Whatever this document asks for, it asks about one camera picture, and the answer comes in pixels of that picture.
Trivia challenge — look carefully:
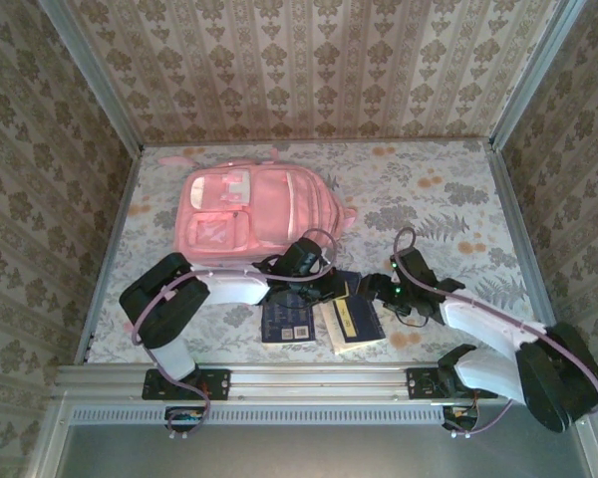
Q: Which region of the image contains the pink student backpack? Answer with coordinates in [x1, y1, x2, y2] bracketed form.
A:
[122, 154, 359, 334]

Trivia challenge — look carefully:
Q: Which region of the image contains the dark blue QR code book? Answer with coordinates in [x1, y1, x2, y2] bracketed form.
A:
[260, 291, 318, 345]

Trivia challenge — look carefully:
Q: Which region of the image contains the dark blue yellow-label notebook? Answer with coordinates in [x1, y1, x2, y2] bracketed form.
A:
[320, 271, 388, 356]

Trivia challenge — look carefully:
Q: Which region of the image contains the grey metal panel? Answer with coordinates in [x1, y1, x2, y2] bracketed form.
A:
[54, 422, 597, 478]

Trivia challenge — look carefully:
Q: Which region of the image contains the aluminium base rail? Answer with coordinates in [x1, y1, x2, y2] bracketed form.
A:
[54, 361, 589, 402]

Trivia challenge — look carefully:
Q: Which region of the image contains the black wired connector board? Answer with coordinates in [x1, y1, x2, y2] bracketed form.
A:
[441, 402, 480, 433]
[164, 405, 205, 433]

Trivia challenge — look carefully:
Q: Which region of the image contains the slotted grey cable duct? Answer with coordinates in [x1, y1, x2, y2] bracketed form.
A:
[69, 403, 479, 425]

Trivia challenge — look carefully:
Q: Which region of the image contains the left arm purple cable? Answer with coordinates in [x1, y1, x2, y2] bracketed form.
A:
[131, 227, 340, 442]

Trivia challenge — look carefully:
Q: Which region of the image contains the aluminium frame post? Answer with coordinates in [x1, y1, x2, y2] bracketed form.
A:
[487, 0, 594, 153]
[35, 0, 146, 153]

